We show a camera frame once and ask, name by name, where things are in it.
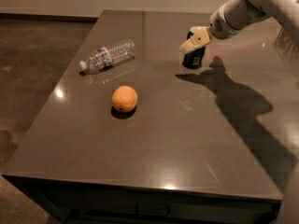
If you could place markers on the blue pepsi can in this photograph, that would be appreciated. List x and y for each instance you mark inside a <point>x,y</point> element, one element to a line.
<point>194,60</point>

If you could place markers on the clear plastic water bottle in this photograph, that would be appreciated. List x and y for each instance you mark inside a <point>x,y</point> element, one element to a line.
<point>108,57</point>

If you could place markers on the dark drawer handle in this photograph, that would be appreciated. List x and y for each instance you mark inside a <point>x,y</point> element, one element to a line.
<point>152,211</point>

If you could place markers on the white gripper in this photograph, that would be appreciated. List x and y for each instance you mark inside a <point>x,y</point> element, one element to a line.
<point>221,28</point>

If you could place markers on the orange fruit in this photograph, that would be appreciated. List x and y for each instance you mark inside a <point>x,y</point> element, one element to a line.
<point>124,99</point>

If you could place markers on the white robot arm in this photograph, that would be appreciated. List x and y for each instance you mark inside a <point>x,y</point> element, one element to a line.
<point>285,12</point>

